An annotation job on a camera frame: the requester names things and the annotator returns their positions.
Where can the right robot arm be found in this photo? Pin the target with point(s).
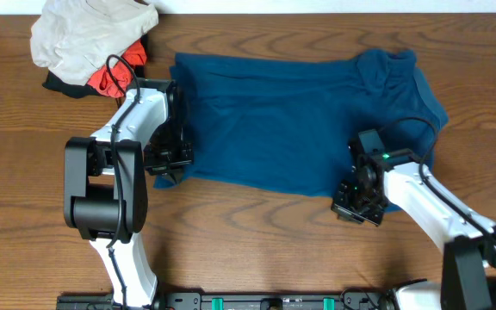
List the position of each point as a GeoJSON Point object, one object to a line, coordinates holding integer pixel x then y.
{"type": "Point", "coordinates": [466, 239]}

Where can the teal blue t-shirt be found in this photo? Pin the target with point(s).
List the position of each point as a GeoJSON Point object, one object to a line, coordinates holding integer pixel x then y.
{"type": "Point", "coordinates": [285, 126]}

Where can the black garment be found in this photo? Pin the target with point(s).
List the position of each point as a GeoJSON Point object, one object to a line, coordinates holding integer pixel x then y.
{"type": "Point", "coordinates": [54, 83]}

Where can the red-orange garment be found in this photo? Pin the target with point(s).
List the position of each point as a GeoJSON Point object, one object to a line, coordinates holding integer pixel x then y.
{"type": "Point", "coordinates": [102, 82]}

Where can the beige crumpled garment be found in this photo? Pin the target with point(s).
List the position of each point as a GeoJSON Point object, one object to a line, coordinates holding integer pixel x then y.
{"type": "Point", "coordinates": [73, 38]}

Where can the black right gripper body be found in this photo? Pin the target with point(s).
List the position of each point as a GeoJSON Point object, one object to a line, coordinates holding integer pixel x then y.
{"type": "Point", "coordinates": [354, 202]}

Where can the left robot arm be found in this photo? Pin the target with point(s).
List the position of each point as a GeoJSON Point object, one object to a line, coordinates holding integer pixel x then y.
{"type": "Point", "coordinates": [105, 191]}

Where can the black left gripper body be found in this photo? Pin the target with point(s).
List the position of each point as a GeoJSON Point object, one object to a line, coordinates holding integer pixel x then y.
{"type": "Point", "coordinates": [164, 155]}

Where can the black mounting rail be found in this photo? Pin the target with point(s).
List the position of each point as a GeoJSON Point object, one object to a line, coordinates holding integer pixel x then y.
{"type": "Point", "coordinates": [348, 300]}

